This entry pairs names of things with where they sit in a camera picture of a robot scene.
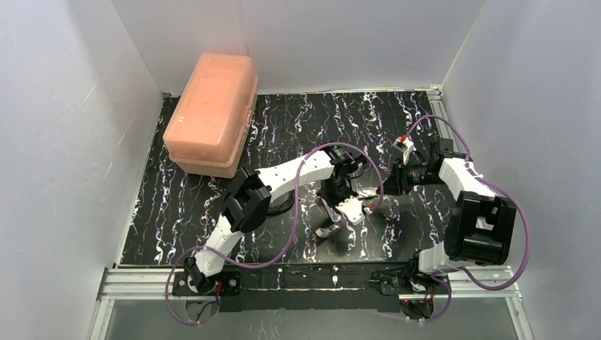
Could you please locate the orange plastic storage box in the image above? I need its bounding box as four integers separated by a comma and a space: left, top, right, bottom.
163, 53, 258, 179

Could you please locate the aluminium frame rail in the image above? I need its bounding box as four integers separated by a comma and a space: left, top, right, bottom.
94, 89, 523, 339

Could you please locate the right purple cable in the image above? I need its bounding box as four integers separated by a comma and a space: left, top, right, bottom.
401, 115, 532, 324

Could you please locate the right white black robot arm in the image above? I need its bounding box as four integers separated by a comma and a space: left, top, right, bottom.
383, 137, 517, 290

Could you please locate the coiled black cable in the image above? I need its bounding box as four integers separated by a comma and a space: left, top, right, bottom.
265, 192, 296, 217

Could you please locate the purple cable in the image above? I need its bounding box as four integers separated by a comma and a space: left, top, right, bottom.
401, 115, 532, 324
164, 142, 385, 327

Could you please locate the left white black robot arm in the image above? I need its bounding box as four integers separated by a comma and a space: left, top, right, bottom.
183, 142, 374, 294

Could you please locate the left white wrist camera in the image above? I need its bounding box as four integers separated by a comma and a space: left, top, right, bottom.
335, 197, 365, 225

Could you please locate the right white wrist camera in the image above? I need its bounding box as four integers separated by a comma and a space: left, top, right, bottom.
393, 135, 415, 165

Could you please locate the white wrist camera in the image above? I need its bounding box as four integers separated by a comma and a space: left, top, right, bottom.
335, 197, 365, 225
393, 135, 415, 165

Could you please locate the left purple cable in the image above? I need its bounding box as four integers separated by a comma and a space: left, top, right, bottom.
164, 142, 385, 327

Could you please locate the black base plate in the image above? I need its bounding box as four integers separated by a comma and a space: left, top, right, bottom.
171, 262, 453, 315

